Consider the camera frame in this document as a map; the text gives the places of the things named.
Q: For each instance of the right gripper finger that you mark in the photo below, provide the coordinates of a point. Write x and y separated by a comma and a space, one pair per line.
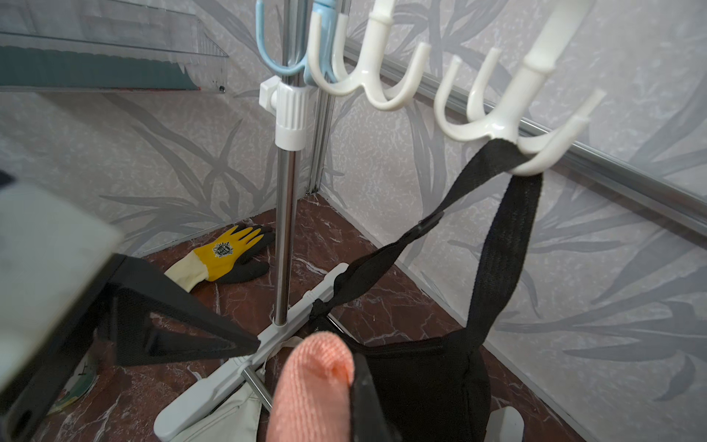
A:
367, 420

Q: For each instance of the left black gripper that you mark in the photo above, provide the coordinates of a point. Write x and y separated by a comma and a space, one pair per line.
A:
149, 319

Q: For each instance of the pink sling bag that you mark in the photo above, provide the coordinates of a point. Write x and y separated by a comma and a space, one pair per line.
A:
312, 397

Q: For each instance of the black sling bag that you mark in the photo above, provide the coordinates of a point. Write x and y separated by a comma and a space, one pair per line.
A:
438, 389

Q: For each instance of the cream sling bag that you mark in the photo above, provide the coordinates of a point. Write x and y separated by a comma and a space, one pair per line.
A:
235, 420

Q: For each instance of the white hook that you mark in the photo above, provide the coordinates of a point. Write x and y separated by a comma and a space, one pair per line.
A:
504, 120
366, 74

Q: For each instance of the light blue plastic hook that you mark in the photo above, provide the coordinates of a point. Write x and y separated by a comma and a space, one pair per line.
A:
294, 60

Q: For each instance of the yellow black work glove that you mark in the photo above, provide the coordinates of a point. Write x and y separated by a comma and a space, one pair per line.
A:
227, 260

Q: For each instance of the white and chrome garment rack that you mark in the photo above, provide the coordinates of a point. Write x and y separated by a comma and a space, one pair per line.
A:
295, 322

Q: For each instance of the clear plastic wall shelf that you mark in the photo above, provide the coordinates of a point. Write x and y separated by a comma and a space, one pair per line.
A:
109, 46

